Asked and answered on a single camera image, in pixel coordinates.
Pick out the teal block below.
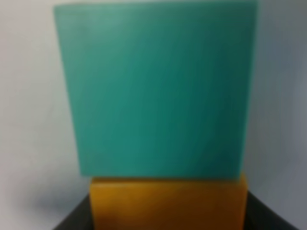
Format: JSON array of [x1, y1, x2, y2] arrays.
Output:
[[54, 0, 258, 180]]

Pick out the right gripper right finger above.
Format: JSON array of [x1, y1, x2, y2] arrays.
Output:
[[243, 191, 298, 230]]

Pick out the orange block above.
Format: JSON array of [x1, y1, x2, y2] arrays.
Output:
[[90, 175, 248, 230]]

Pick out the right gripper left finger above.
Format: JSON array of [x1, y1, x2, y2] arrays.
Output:
[[54, 195, 94, 230]]

